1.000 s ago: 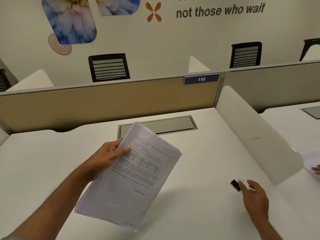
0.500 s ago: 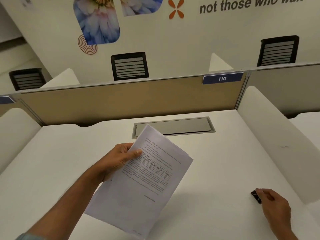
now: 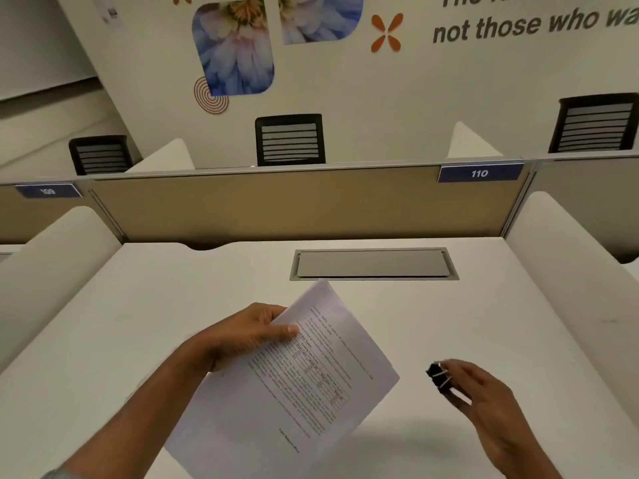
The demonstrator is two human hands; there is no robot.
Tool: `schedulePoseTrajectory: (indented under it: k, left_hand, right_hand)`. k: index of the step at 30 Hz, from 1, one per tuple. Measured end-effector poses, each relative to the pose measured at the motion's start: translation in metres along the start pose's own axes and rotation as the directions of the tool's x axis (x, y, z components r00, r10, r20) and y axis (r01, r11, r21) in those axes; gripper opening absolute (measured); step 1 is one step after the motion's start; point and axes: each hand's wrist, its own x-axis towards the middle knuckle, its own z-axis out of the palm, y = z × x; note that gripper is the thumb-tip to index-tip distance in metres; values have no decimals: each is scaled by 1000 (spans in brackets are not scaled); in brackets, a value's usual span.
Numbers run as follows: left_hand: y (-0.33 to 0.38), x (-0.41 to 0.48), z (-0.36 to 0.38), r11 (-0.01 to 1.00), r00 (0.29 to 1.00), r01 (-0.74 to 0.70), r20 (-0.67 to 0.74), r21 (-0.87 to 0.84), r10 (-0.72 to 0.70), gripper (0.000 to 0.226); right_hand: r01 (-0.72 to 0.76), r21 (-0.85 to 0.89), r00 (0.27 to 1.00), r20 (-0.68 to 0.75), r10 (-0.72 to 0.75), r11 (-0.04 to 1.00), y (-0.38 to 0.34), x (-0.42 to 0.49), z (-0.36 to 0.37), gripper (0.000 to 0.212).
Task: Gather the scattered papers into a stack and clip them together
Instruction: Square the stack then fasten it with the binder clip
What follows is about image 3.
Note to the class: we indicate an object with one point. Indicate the person's left hand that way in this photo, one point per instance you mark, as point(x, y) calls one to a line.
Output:
point(234, 334)

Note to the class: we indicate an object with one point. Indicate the person's right hand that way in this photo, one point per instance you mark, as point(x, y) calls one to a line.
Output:
point(487, 404)

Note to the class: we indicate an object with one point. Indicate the person's right thumb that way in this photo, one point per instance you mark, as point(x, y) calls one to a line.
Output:
point(459, 399)

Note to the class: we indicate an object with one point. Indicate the person's left thumb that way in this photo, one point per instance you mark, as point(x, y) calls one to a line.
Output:
point(274, 332)

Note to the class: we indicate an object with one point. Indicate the black binder clip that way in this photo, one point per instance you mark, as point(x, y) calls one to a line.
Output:
point(438, 376)

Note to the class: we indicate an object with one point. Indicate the printed white paper sheets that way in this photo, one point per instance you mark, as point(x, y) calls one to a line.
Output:
point(294, 384)

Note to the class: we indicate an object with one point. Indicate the person's left forearm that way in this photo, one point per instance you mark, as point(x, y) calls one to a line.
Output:
point(145, 409)

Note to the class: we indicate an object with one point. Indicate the beige desk partition panel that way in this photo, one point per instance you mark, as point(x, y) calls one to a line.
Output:
point(299, 209)
point(45, 219)
point(589, 194)

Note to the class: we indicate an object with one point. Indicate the white side divider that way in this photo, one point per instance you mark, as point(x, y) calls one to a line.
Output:
point(45, 274)
point(472, 144)
point(574, 294)
point(164, 157)

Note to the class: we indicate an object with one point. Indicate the black office chair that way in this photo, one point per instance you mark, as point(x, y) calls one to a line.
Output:
point(101, 155)
point(289, 139)
point(594, 123)

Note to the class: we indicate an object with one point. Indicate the blue number label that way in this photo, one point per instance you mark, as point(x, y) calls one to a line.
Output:
point(47, 191)
point(479, 173)

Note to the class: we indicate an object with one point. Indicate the blue flower wall picture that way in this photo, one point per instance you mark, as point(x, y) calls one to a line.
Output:
point(234, 49)
point(319, 17)

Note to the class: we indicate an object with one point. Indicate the orange petal wall decal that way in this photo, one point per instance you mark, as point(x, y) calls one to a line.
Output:
point(387, 32)

